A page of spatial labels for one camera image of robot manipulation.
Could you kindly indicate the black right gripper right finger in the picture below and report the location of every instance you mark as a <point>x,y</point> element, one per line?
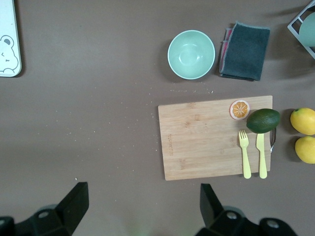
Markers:
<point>216,221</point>

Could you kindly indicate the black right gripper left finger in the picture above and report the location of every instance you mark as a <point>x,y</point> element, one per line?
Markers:
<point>66,216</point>

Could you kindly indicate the yellow plastic fork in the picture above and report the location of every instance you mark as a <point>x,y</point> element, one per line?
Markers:
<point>245,159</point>

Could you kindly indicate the bamboo cutting board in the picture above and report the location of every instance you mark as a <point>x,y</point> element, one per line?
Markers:
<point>204,147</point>

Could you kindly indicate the yellow plastic knife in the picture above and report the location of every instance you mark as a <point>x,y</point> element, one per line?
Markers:
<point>262,157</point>

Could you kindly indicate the small metal utensil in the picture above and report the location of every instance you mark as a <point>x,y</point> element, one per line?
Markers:
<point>273,141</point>

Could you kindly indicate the green avocado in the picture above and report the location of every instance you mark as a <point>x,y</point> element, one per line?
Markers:
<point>263,121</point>

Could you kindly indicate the toy orange slice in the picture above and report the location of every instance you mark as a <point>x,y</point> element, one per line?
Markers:
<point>240,109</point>

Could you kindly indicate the yellow lemon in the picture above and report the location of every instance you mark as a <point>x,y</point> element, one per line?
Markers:
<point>304,121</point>
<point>306,150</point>

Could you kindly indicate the pale green bowl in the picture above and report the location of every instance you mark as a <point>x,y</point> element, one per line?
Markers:
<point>191,54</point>

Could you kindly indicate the dark grey folded cloth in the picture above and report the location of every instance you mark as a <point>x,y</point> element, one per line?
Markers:
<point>246,52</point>

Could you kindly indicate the pink folded cloth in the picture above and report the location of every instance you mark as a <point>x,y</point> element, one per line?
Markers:
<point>225,49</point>

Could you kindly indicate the cream bear print tray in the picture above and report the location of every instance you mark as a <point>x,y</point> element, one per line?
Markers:
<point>8,24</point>

